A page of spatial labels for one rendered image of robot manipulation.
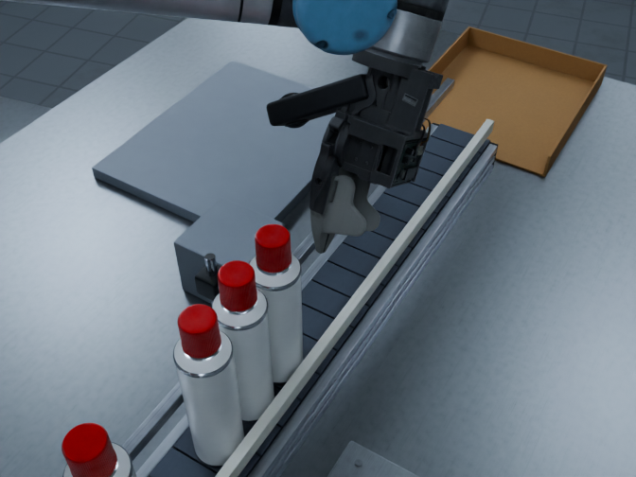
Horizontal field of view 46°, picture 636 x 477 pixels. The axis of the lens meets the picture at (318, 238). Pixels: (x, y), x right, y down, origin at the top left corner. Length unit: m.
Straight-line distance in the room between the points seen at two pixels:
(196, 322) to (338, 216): 0.20
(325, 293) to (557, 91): 0.65
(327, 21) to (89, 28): 2.86
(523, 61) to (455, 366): 0.71
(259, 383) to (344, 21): 0.37
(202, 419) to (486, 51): 0.98
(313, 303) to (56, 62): 2.40
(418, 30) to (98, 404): 0.54
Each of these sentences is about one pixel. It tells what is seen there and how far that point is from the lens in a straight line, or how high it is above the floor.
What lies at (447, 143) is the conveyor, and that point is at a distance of 1.14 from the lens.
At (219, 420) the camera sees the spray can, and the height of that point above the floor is 0.97.
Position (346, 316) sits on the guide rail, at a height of 0.91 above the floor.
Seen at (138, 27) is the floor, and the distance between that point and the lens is 3.33.
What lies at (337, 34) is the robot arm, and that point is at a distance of 0.55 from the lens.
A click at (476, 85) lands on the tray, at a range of 1.37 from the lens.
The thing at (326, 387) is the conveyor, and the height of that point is 0.88.
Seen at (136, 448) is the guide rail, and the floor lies 0.96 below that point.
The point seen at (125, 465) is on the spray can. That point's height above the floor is 1.04.
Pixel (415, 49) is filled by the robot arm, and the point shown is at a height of 1.21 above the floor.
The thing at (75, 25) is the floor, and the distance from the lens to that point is 3.42.
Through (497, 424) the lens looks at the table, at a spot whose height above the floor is 0.83.
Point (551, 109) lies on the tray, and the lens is 1.34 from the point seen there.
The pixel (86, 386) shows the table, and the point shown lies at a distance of 0.93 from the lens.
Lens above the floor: 1.56
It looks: 45 degrees down
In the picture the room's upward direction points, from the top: straight up
